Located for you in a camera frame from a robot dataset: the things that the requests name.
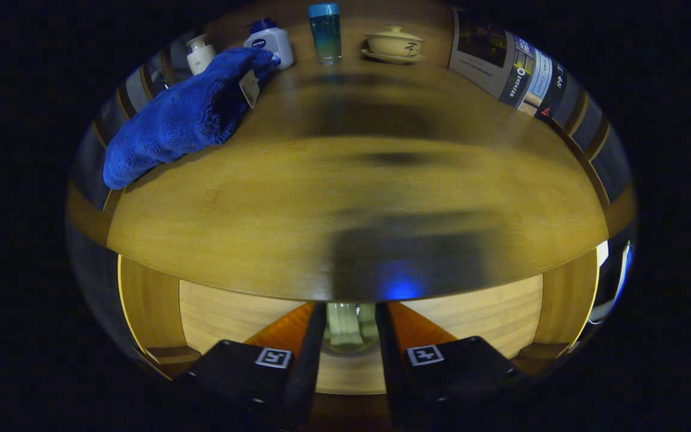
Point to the lidded tea bowl with saucer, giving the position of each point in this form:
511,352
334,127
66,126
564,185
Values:
394,45

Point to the white pump bottle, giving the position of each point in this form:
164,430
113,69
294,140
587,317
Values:
200,55

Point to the black backdrop cloth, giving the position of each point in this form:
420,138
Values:
90,288

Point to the white lotion bottle blue cap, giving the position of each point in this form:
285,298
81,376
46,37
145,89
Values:
273,42

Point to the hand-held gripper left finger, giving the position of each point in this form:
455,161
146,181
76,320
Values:
243,378

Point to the wooden drawer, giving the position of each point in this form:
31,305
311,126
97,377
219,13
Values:
231,312

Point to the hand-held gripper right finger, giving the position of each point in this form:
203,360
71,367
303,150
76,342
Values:
453,375

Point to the blue towel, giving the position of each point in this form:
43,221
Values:
177,120

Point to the teal bottle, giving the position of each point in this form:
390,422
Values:
325,36

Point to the white book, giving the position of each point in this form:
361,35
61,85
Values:
536,84

